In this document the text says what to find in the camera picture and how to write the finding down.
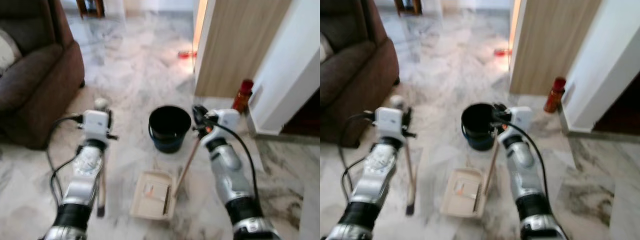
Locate light wood wall panel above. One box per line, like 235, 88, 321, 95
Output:
193, 0, 293, 99
509, 0, 603, 97

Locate brown wooden chair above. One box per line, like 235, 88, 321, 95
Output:
76, 0, 106, 18
394, 0, 423, 16

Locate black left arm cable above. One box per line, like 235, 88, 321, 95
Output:
338, 111, 377, 203
46, 114, 86, 208

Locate beige broom purple bristles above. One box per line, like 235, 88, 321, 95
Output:
94, 97, 110, 219
390, 95, 417, 217

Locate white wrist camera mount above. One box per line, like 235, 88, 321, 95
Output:
202, 108, 241, 144
501, 106, 532, 138
375, 107, 405, 140
82, 110, 111, 142

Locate red spray can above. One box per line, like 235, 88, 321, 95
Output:
231, 78, 255, 114
543, 76, 567, 114

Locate beige long-handled dustpan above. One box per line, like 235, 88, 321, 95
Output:
440, 140, 502, 219
128, 132, 202, 221

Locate grey cushion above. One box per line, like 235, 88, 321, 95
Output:
320, 35, 335, 63
0, 30, 23, 76

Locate dark wooden staircase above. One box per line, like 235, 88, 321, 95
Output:
281, 89, 321, 137
592, 71, 640, 134

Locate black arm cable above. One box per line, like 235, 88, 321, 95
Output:
46, 114, 86, 208
495, 120, 551, 201
338, 111, 377, 203
204, 117, 260, 203

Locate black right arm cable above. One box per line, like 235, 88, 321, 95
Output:
204, 117, 260, 203
495, 120, 551, 201

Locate black bucket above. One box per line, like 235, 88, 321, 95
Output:
148, 105, 192, 154
460, 102, 501, 152

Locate brown sofa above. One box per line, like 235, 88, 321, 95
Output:
0, 0, 86, 150
320, 0, 401, 148

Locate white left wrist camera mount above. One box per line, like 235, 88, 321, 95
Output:
82, 110, 111, 142
375, 107, 405, 140

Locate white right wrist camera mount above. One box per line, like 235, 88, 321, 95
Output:
202, 108, 241, 144
501, 106, 532, 138

